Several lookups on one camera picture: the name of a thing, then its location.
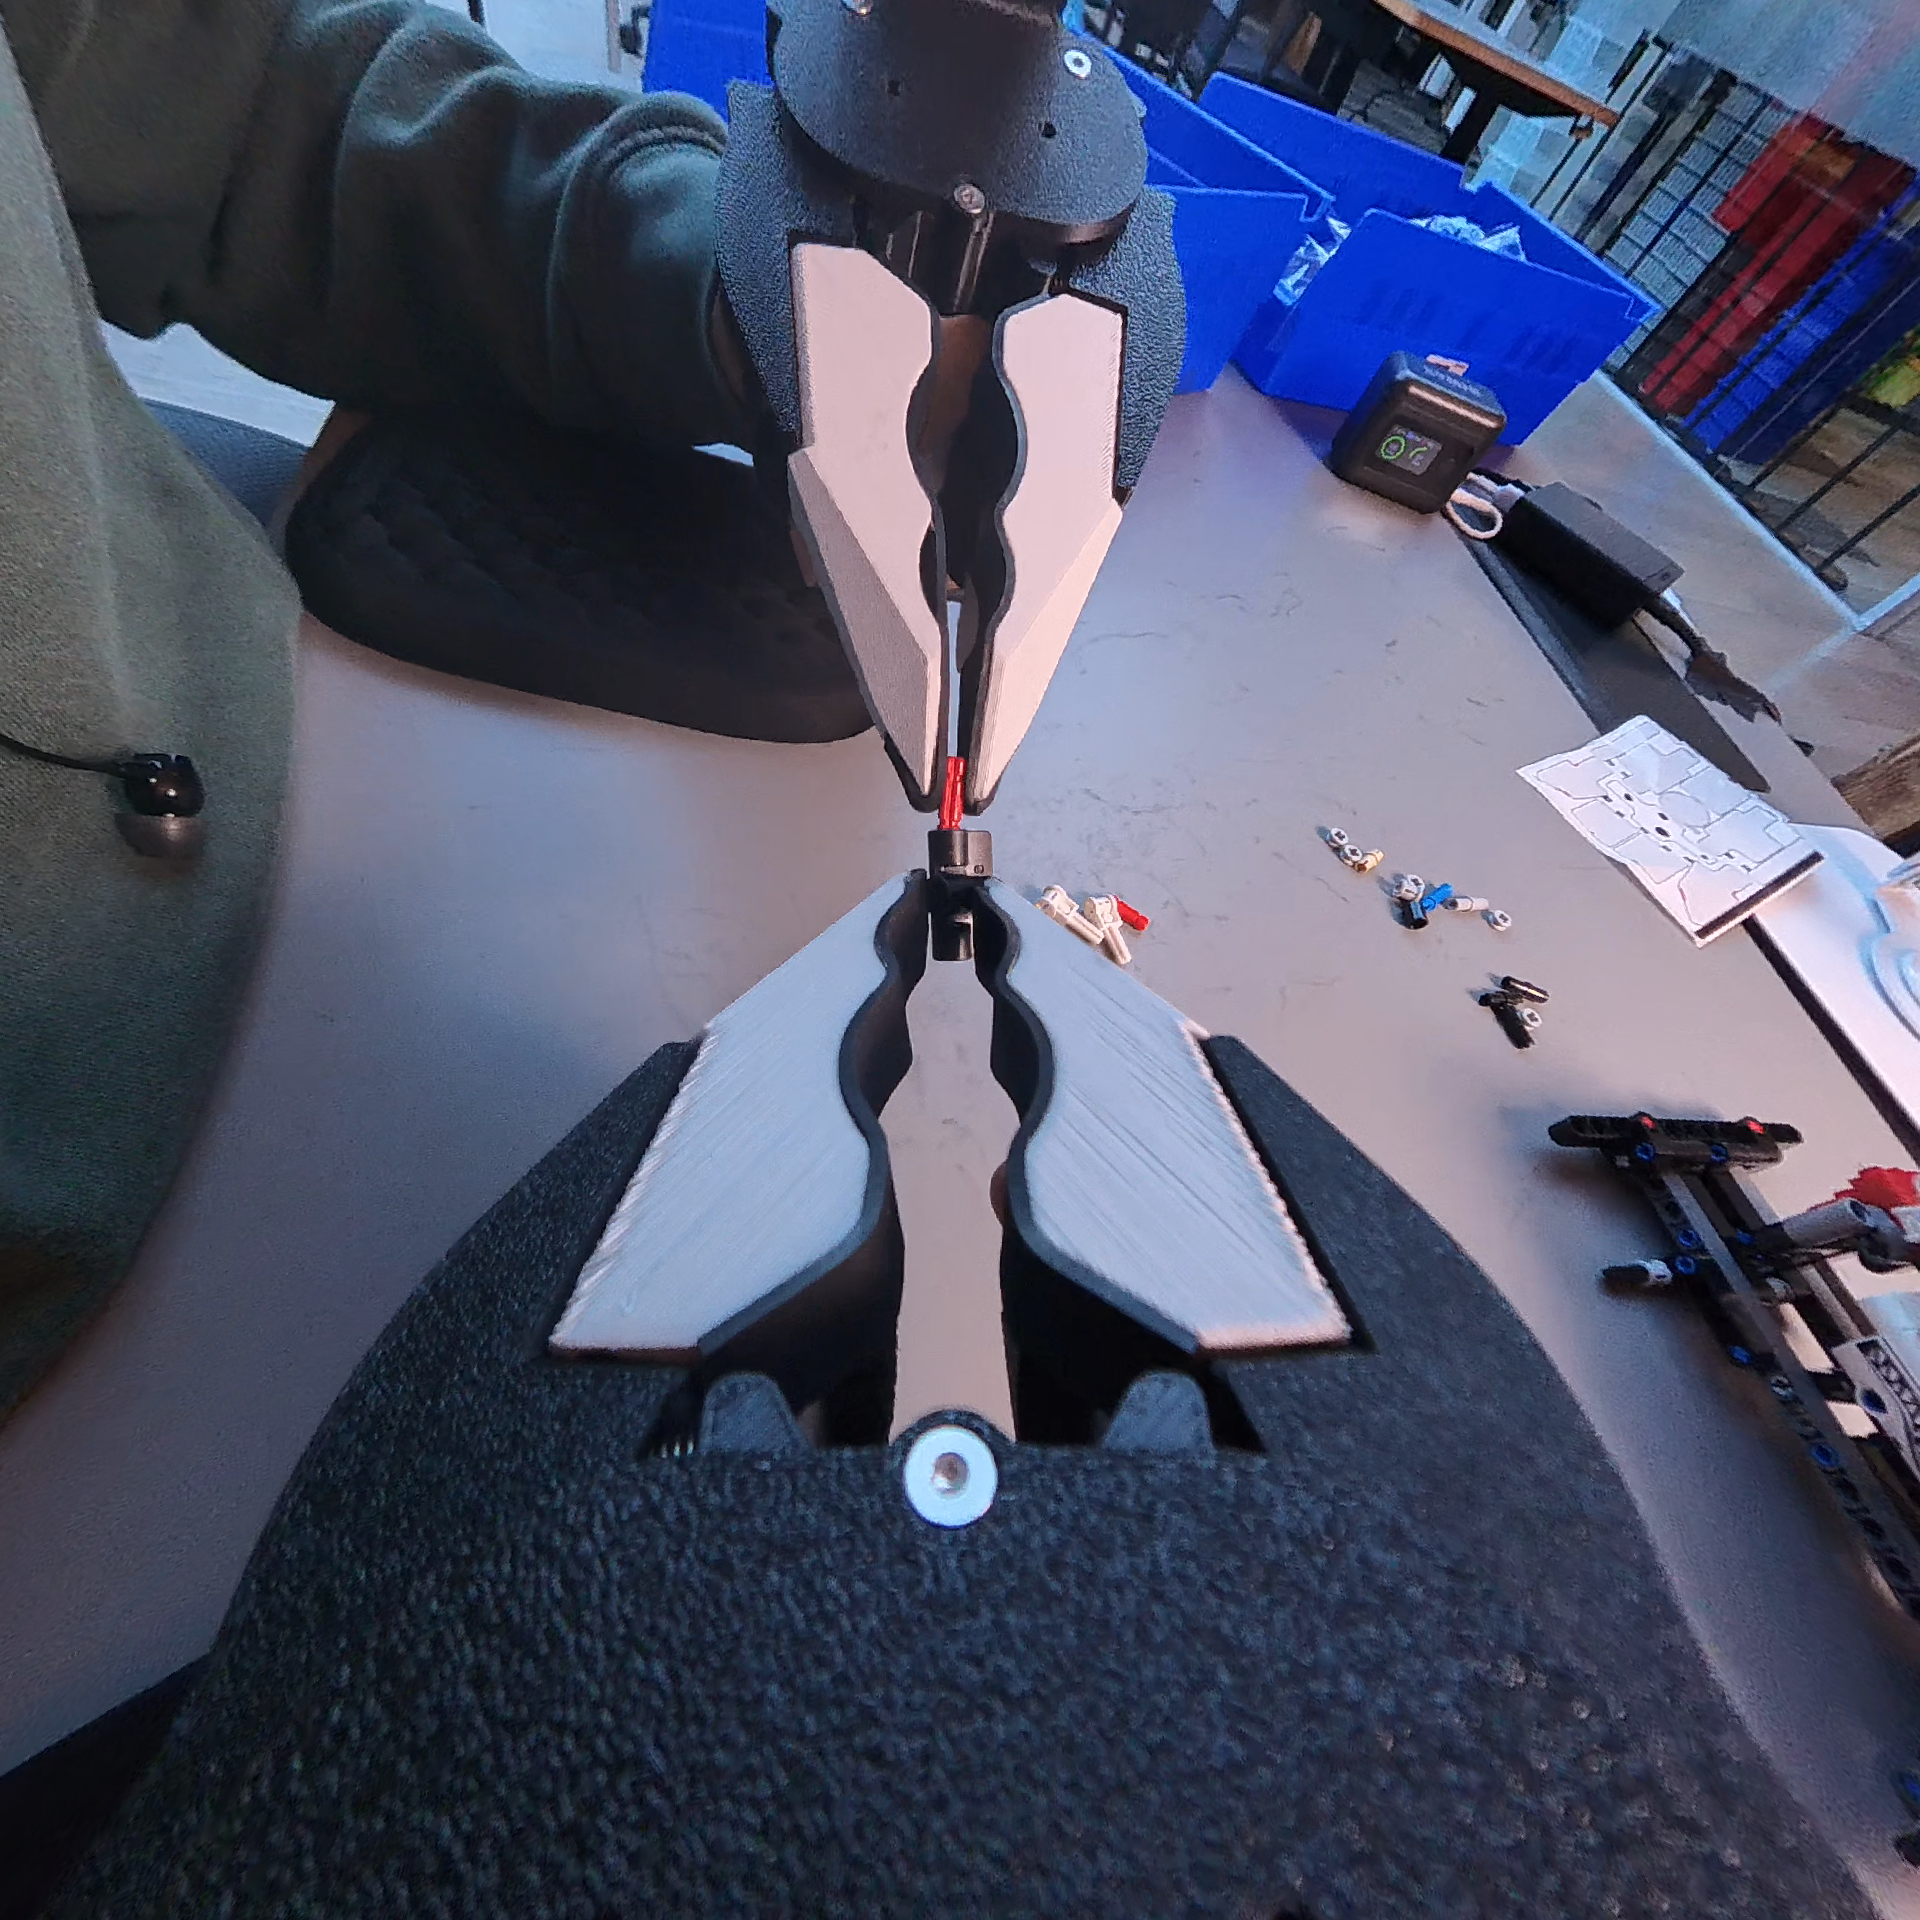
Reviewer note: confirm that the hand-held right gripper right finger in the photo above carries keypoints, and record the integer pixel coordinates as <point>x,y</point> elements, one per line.
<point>1184,1184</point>

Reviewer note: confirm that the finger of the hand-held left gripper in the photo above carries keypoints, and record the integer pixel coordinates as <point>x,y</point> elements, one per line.
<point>848,420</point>
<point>1074,434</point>

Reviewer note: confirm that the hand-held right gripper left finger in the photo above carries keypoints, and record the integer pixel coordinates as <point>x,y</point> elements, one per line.
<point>734,1184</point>

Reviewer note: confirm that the cluster of small lego pieces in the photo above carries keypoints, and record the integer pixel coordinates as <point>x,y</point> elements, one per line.
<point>1419,897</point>

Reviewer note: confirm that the black lego connector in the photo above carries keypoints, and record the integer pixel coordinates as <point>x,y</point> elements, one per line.
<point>957,869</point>

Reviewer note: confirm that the white lego monster truck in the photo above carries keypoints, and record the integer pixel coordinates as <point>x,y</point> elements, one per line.
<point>1724,1243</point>

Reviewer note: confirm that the blue plastic bin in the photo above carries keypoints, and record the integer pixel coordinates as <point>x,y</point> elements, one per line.
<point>1319,135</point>
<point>1440,329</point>
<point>1223,271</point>
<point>699,60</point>

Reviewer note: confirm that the black wrist rest pad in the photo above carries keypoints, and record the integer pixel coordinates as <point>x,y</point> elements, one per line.
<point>571,585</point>

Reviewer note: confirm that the black box green mark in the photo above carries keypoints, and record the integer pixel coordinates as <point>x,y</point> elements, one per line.
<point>1419,442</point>

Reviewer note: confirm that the black power adapter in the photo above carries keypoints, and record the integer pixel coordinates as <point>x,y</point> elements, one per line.
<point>1590,547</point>

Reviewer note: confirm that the wooden background table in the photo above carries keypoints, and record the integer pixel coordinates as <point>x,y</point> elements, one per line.
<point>1500,60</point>

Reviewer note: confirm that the white sticker sheet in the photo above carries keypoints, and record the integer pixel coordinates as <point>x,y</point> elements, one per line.
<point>1666,819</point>

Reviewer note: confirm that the person's green sweatshirt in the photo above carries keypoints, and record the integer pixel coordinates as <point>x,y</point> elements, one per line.
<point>119,600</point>

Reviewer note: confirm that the shelf of coloured bins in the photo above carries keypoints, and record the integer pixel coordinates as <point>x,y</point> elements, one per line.
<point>1800,225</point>

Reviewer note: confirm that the wooden post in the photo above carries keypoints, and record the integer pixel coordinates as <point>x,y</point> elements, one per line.
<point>1892,787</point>

